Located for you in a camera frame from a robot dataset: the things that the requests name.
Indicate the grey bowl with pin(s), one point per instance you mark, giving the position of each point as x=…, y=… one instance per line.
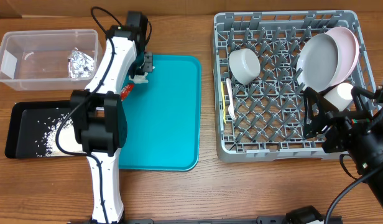
x=244, y=65

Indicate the white tissue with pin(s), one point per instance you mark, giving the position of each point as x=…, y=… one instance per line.
x=139, y=79

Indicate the grey plate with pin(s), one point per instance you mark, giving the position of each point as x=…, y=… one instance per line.
x=318, y=62

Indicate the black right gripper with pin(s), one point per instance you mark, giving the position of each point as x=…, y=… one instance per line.
x=341, y=122

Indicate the pink plate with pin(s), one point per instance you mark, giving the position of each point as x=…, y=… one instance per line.
x=348, y=49

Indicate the black plastic tray bin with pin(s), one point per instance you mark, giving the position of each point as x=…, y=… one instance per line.
x=24, y=128

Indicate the red sauce packet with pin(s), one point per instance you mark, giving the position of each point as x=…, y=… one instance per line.
x=126, y=91

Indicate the teal serving tray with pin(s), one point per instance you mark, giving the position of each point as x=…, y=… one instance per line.
x=163, y=117

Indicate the white cup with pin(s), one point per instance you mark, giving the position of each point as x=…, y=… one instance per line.
x=340, y=96

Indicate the white plastic fork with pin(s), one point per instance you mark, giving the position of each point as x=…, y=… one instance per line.
x=230, y=94

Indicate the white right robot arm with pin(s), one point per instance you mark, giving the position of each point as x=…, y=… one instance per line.
x=369, y=165

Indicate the yellow plastic spoon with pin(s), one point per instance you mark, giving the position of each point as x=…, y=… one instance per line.
x=223, y=103

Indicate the silver foil wrapper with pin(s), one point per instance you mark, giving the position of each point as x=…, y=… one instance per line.
x=80, y=65

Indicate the grey dishwasher rack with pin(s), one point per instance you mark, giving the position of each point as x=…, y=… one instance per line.
x=269, y=110

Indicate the clear plastic bin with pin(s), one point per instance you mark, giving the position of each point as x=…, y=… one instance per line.
x=38, y=59

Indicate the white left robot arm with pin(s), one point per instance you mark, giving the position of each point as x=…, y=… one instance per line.
x=99, y=120

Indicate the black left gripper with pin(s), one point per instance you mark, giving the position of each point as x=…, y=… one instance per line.
x=133, y=71

